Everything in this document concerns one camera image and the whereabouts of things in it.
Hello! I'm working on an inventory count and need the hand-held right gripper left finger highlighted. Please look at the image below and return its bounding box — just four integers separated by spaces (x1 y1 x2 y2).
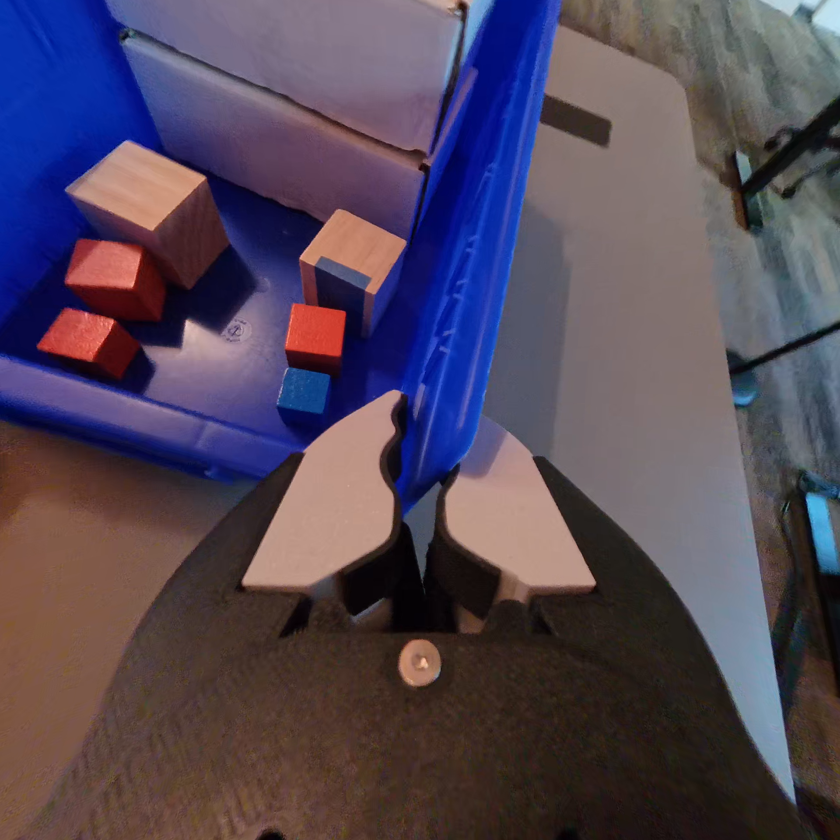
241 390 403 597

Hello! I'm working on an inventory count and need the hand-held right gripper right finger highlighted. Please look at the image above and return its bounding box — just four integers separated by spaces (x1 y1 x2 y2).
433 415 598 623

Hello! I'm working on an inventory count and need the red cube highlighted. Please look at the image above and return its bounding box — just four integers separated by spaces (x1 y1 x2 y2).
36 307 142 383
284 302 348 378
63 238 167 323

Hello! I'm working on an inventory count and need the blue plastic bin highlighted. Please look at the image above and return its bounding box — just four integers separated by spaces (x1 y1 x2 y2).
0 0 564 519

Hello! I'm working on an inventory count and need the white cardboard mailer box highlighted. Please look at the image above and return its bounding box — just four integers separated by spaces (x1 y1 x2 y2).
104 0 472 157
120 28 429 242

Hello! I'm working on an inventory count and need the grey desk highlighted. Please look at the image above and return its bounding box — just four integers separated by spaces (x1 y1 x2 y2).
0 25 798 805

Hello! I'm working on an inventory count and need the small blue cube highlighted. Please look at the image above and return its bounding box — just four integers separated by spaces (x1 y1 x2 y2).
276 367 332 429

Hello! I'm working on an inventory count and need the wooden cube with blue face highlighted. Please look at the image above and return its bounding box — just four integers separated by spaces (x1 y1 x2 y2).
298 209 408 340

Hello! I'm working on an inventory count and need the large plain wooden cube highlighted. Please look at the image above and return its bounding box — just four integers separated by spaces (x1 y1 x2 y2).
64 140 231 291

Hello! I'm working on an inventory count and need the black desk cable strip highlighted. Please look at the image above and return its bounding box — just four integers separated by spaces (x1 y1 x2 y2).
541 94 613 149

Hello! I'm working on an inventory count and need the black metal desk frame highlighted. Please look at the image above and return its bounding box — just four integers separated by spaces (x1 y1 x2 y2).
730 97 840 232

